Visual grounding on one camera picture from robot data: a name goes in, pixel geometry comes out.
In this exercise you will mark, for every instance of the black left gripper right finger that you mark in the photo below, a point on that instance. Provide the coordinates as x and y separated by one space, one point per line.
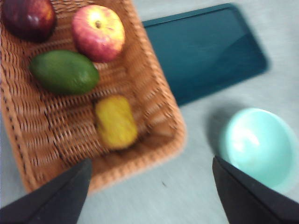
252 203

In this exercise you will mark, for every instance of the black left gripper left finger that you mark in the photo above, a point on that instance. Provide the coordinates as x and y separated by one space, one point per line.
53 203

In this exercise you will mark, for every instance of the mint green bowl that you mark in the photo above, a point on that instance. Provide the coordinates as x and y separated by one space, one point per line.
259 144

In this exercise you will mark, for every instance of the yellow brown kiwi fruit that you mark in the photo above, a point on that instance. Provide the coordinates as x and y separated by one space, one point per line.
115 122

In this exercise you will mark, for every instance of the brown wicker basket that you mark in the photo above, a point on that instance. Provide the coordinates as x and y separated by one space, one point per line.
58 130

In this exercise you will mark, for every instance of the green mango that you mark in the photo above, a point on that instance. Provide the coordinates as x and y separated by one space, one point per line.
64 72

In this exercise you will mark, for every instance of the dark green rectangular tray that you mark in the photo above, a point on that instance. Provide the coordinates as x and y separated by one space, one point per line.
203 53

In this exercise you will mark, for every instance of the red yellow apple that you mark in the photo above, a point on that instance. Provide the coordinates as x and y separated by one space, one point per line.
98 35

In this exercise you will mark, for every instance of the dark red apple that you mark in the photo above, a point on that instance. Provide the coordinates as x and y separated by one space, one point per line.
28 18

